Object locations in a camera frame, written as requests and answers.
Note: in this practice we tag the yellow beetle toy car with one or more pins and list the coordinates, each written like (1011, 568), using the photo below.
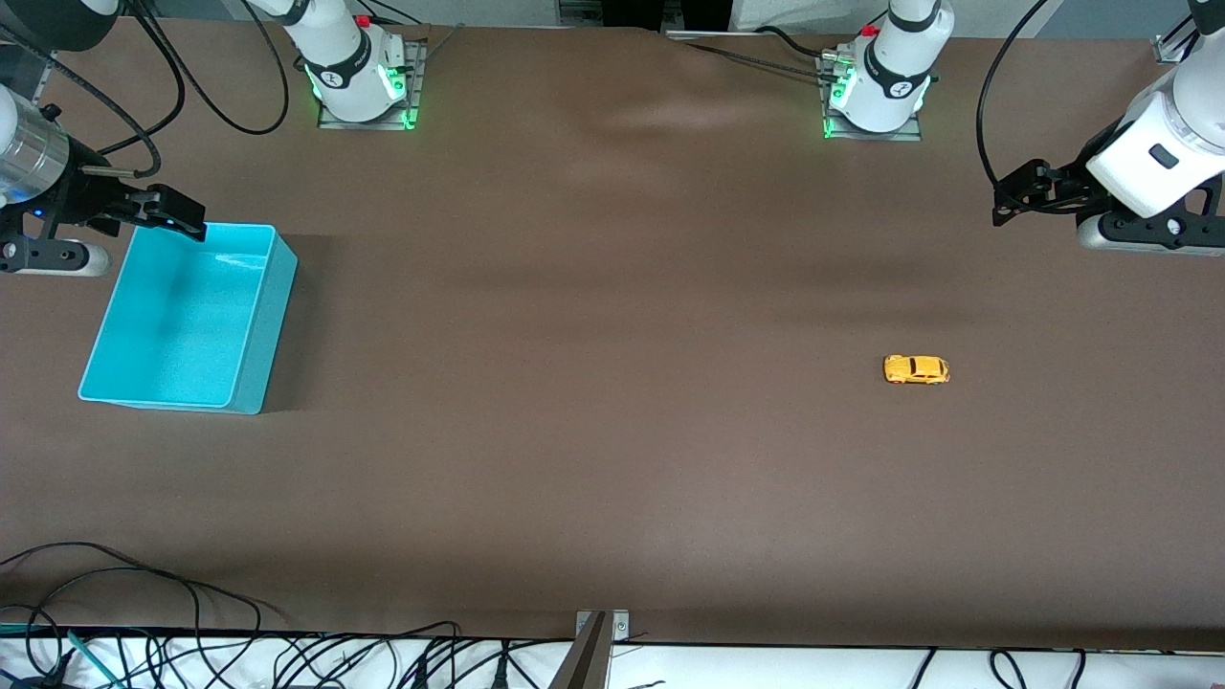
(916, 369)

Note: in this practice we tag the small metal bracket plate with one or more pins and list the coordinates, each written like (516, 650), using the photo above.
(617, 624)

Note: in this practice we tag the grey metal box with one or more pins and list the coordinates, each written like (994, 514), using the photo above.
(584, 10)

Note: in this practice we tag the aluminium frame profile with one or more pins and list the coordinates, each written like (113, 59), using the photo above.
(24, 72)
(1169, 46)

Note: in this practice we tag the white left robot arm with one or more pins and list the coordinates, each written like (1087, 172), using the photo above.
(890, 77)

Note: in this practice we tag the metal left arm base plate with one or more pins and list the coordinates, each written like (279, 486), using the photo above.
(861, 136)

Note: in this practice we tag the grey metal bar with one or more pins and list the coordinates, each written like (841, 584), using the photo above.
(584, 665)

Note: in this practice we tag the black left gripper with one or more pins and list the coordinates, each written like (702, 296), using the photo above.
(1069, 185)

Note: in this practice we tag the teal plastic bin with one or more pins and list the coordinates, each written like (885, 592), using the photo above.
(182, 325)

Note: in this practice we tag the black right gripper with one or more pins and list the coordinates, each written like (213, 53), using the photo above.
(83, 193)

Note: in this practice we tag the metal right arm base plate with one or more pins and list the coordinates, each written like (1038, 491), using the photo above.
(417, 72)

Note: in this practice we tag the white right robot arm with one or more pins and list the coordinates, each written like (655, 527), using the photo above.
(345, 57)

